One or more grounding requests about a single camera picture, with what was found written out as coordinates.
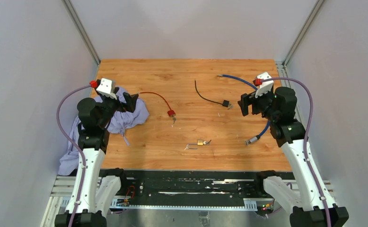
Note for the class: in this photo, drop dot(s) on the brass padlock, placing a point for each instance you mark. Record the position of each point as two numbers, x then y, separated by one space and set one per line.
195 145

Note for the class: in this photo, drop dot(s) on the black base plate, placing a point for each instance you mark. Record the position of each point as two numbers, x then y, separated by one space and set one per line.
190 188

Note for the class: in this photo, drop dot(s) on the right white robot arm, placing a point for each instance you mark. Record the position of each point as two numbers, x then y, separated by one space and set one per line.
312 206

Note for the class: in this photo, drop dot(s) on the black cable lock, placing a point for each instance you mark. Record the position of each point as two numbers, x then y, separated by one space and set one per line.
223 103

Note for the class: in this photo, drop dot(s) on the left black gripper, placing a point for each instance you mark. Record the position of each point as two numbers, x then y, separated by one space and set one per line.
130 100

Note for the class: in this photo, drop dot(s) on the brass padlock keys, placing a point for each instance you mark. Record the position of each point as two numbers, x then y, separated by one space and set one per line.
207 143

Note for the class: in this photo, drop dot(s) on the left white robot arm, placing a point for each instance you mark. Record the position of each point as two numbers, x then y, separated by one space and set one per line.
91 197

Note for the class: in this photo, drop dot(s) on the red cable lock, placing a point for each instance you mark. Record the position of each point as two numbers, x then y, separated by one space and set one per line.
170 112

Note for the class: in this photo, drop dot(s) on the lavender cloth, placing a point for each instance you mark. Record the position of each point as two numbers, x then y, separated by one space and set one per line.
119 124

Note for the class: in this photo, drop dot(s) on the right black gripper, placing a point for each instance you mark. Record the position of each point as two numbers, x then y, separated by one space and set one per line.
246 99

